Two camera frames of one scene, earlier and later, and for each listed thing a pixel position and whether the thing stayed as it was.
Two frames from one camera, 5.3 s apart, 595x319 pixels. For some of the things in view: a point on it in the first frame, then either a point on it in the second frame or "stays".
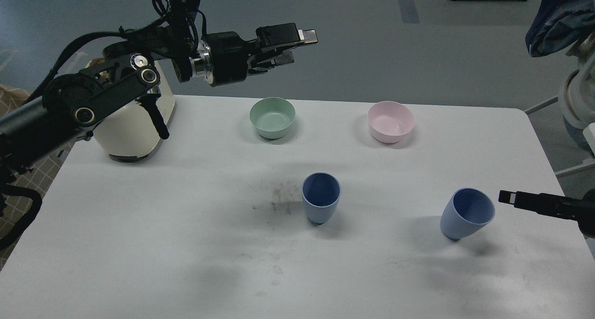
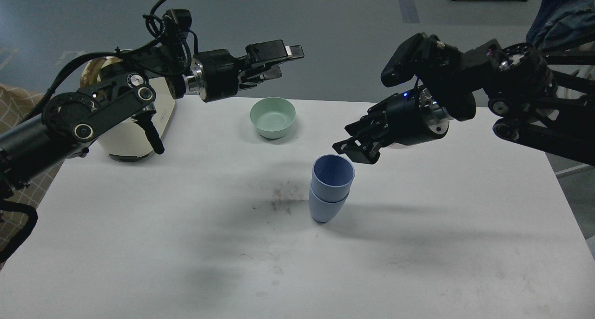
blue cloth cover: (564, 19) stays
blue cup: (467, 210) → (332, 176)
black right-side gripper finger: (542, 203) → (359, 149)
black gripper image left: (225, 55) → (214, 75)
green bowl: (272, 116) stays
